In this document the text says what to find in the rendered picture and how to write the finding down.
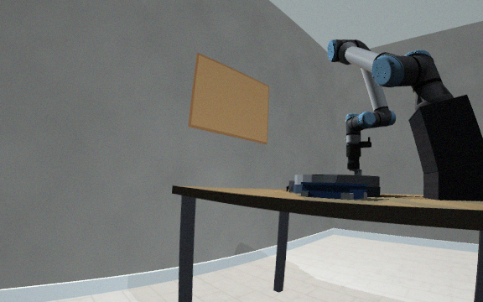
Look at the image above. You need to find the blue open-top crate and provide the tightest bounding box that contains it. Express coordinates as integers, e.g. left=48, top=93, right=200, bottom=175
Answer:
left=301, top=182, right=368, bottom=200

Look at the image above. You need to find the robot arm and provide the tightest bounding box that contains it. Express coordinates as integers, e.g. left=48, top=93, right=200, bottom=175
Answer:
left=327, top=39, right=454, bottom=136

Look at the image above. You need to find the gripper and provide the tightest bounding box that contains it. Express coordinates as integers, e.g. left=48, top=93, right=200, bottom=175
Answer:
left=345, top=134, right=371, bottom=175

